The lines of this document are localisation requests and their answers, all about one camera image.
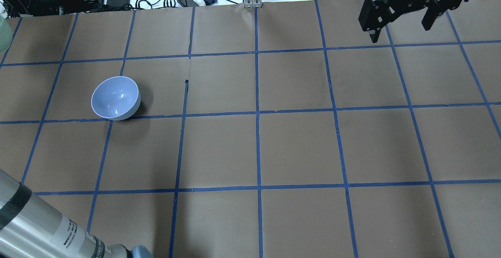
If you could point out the green bowl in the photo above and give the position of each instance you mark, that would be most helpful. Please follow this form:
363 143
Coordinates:
6 35

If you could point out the black power adapter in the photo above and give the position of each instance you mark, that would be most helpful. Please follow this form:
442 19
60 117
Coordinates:
187 3

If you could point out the blue bowl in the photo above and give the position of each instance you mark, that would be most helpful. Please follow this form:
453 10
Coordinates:
116 98

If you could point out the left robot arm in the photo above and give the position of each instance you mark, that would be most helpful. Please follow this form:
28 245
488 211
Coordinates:
32 228

